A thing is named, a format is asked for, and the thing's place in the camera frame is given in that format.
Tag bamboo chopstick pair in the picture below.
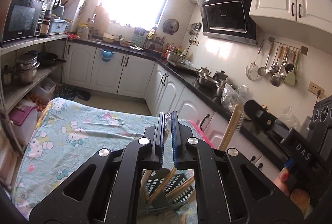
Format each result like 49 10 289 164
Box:
140 170 152 202
148 167 177 203
166 176 194 200
218 104 243 151
164 112 171 142

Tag right hand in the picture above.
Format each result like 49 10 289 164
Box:
274 168 310 213

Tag dark green utensil holder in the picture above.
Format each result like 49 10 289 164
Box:
138 168 194 214

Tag white lower cabinets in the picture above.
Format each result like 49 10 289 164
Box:
63 41 286 183

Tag black kettle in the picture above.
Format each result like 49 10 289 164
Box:
213 71 228 82

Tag hello kitty tablecloth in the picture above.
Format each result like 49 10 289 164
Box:
11 97 205 224

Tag green hanging spatula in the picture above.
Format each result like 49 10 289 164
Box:
284 50 299 86

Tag hanging steel ladle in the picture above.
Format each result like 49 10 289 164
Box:
258 41 274 77

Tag hanging strainer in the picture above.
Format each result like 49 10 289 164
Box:
245 40 265 81

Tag black frying pan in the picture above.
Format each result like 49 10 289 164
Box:
38 52 67 67

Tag black range hood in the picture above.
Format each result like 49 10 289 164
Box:
191 0 257 45

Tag steel stock pot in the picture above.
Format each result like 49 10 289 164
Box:
14 53 40 84

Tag light blue container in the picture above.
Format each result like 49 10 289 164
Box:
48 18 67 35

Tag white upper cabinet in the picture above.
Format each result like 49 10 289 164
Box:
249 0 332 35

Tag blender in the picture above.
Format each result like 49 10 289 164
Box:
45 0 61 17

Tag black microwave oven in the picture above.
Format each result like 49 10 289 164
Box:
1 0 46 43

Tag wall power outlet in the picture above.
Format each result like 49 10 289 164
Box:
307 81 324 98

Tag wall fan vent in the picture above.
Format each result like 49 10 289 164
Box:
162 19 179 35

